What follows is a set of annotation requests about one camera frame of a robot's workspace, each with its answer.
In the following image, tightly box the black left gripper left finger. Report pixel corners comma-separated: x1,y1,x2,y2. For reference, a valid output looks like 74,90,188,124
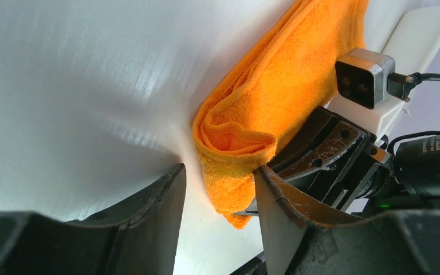
0,164,186,274

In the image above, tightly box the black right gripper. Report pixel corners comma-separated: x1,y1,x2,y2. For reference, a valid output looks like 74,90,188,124
267,107,393,211

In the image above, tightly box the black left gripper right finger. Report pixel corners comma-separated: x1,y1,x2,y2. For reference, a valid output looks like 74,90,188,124
254,166,440,274

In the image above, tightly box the orange towel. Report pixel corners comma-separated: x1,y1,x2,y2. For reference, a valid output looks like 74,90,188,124
192,0,368,229

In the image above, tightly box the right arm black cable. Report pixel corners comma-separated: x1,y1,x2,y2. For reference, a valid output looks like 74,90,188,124
387,72,440,101

